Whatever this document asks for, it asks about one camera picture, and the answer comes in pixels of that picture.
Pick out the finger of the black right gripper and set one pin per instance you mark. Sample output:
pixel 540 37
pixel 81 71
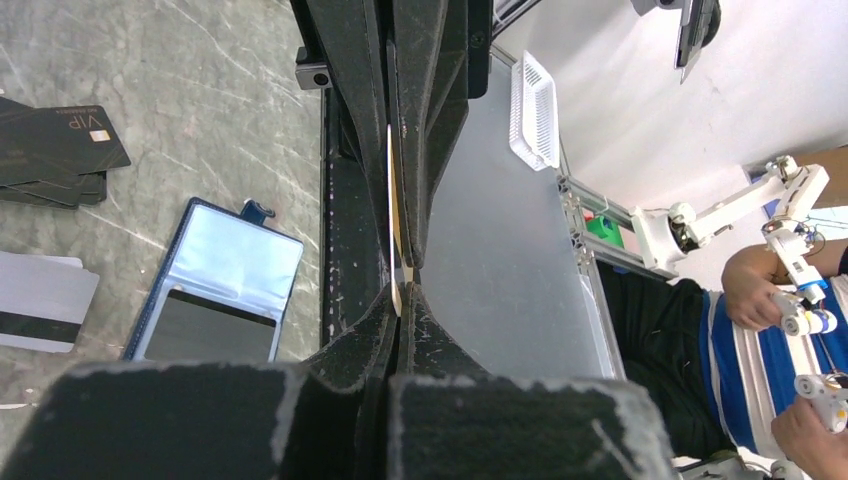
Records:
pixel 439 61
pixel 350 37

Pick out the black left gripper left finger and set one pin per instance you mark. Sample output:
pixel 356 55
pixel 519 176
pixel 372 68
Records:
pixel 316 419

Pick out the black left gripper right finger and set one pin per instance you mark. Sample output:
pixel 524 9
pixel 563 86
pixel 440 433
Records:
pixel 449 419

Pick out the blue leather card holder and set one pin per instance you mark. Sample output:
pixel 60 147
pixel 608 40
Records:
pixel 228 257

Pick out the white card stack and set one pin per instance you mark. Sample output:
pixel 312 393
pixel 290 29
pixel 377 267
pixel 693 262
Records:
pixel 44 301

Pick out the black card stack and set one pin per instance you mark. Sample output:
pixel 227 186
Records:
pixel 47 153

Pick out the operator right hand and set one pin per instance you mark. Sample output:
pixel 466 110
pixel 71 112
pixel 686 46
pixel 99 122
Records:
pixel 751 306

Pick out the operator left hand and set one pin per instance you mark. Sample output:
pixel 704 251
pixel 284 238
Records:
pixel 804 440

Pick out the white plastic basket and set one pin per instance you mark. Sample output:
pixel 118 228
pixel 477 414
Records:
pixel 533 121

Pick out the person in blue clothes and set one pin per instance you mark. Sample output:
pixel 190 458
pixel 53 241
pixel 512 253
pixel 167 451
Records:
pixel 719 386

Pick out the black base frame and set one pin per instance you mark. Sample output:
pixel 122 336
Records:
pixel 351 262

